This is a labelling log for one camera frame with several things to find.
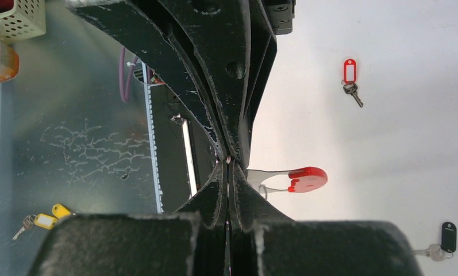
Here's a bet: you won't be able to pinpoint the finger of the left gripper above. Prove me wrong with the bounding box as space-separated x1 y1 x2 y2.
67 1 227 159
161 1 277 168

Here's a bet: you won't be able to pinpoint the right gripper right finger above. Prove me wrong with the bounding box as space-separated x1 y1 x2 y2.
228 162 422 275

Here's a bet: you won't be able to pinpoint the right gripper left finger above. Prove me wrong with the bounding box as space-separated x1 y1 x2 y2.
29 162 228 275

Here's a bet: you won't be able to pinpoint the red handled keyring holder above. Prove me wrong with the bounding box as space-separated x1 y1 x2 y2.
247 167 328 199

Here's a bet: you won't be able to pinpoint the yellow tagged keys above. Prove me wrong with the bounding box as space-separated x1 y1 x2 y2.
12 204 76 240

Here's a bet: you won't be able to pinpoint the perforated cream basket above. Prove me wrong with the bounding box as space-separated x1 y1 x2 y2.
0 0 47 44

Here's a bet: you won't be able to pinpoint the red tagged key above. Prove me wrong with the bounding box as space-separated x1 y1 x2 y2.
341 58 364 108

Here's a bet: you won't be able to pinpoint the black tagged key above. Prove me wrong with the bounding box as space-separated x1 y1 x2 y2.
413 221 457 262

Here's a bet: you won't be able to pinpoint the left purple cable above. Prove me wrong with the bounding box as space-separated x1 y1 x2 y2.
118 45 140 104

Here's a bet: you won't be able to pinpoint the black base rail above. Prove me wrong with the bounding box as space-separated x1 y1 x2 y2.
147 83 217 213

